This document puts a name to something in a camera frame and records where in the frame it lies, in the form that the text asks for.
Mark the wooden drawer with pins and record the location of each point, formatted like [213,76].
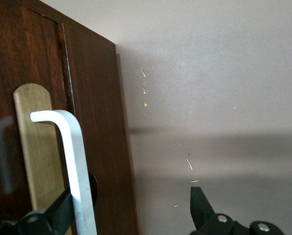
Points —
[21,49]

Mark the dark brown wooden cabinet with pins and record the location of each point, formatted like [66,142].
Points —
[99,122]

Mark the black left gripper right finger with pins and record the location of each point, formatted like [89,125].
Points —
[202,213]

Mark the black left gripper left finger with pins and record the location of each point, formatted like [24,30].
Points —
[50,220]

